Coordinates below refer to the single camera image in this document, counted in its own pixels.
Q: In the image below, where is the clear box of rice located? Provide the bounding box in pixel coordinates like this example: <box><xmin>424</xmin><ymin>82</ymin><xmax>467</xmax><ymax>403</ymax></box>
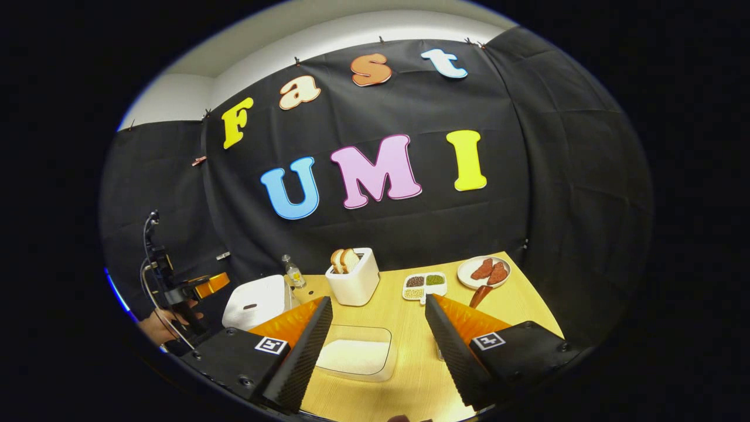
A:
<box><xmin>315</xmin><ymin>325</ymin><xmax>395</xmax><ymax>382</ymax></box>

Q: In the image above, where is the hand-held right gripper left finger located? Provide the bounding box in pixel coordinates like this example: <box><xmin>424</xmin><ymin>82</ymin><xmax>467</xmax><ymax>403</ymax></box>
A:
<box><xmin>179</xmin><ymin>296</ymin><xmax>333</xmax><ymax>414</ymax></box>

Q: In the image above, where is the white divided dish with beans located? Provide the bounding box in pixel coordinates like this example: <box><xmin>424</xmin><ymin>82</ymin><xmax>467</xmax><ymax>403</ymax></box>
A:
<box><xmin>402</xmin><ymin>272</ymin><xmax>448</xmax><ymax>306</ymax></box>

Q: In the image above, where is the small glass bottle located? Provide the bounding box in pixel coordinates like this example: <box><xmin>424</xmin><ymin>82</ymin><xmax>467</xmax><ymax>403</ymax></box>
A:
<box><xmin>281</xmin><ymin>254</ymin><xmax>307</xmax><ymax>290</ymax></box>

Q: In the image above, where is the white toaster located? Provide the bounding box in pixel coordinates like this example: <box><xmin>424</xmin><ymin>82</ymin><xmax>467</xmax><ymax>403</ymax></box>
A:
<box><xmin>325</xmin><ymin>247</ymin><xmax>380</xmax><ymax>307</ymax></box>

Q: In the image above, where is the white rice cooker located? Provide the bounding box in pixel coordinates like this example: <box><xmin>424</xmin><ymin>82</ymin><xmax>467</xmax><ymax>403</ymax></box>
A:
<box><xmin>221</xmin><ymin>274</ymin><xmax>301</xmax><ymax>331</ymax></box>

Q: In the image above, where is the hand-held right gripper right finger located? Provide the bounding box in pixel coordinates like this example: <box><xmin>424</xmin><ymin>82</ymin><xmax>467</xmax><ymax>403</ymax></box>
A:
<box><xmin>425</xmin><ymin>293</ymin><xmax>587</xmax><ymax>411</ymax></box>

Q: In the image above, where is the white round plate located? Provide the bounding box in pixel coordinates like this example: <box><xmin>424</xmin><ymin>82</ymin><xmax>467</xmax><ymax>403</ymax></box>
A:
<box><xmin>457</xmin><ymin>256</ymin><xmax>512</xmax><ymax>291</ymax></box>

